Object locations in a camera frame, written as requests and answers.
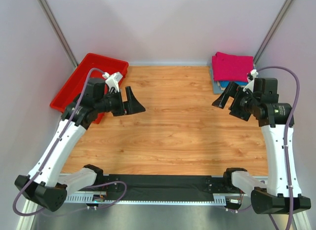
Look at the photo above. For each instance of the frame post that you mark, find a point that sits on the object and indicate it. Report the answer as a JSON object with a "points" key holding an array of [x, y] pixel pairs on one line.
{"points": [[58, 31], [273, 29]]}

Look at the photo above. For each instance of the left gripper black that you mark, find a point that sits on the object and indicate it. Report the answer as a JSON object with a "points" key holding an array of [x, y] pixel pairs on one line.
{"points": [[120, 103]]}

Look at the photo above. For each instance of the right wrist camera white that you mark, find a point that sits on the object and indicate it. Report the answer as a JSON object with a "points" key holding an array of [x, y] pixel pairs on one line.
{"points": [[251, 78]]}

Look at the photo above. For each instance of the left frame post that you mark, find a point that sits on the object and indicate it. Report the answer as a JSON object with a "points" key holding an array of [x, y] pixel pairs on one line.
{"points": [[58, 31]]}

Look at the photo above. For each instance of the magenta t shirt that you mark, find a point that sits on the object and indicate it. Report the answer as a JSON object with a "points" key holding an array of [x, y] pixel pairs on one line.
{"points": [[228, 67]]}

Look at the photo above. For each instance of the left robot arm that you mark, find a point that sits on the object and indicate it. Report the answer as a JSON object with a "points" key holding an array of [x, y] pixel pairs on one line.
{"points": [[43, 185]]}

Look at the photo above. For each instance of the red plastic bin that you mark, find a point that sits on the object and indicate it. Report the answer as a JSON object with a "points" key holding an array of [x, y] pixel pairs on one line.
{"points": [[93, 64]]}

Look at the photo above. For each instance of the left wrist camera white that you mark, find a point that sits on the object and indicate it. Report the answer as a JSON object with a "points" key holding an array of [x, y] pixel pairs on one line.
{"points": [[112, 81]]}

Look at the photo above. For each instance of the beige folded t shirt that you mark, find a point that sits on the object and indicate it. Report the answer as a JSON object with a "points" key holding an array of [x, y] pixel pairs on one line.
{"points": [[222, 84]]}

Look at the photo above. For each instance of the right frame post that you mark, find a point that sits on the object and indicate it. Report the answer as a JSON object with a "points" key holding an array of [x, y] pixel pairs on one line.
{"points": [[273, 29]]}

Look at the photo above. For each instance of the grey folded t shirt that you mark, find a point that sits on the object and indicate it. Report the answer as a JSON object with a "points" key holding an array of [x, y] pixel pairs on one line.
{"points": [[217, 89]]}

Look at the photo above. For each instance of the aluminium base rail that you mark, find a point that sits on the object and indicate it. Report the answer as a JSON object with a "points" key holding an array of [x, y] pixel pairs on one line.
{"points": [[116, 190]]}

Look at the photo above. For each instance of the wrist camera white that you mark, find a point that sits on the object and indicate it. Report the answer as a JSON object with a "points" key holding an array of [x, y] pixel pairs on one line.
{"points": [[251, 78], [112, 81]]}

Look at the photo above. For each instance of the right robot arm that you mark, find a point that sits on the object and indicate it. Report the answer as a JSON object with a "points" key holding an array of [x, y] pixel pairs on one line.
{"points": [[260, 99]]}

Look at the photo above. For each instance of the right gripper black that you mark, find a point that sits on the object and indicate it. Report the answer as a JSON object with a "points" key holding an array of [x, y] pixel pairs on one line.
{"points": [[237, 103]]}

